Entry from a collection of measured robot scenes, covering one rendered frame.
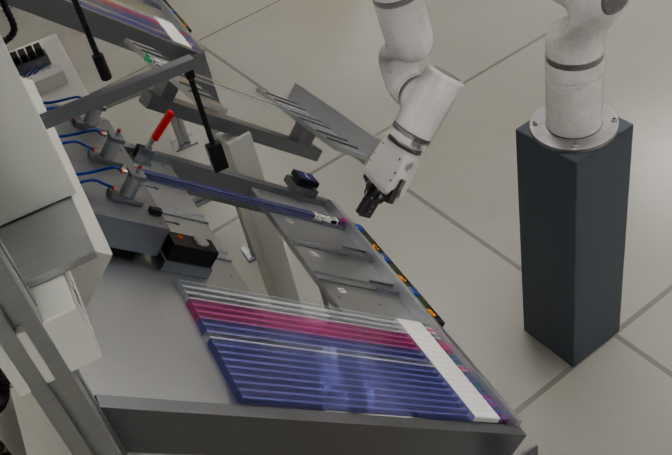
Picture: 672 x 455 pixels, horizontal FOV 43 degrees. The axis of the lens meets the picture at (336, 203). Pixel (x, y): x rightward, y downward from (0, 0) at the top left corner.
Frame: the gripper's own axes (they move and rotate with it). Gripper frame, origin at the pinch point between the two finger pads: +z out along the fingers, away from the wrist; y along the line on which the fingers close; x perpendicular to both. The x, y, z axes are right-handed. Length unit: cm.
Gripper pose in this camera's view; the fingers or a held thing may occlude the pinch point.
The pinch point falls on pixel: (367, 207)
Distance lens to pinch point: 175.4
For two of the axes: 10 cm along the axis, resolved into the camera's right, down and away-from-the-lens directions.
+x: -7.5, -2.1, -6.2
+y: -4.5, -5.3, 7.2
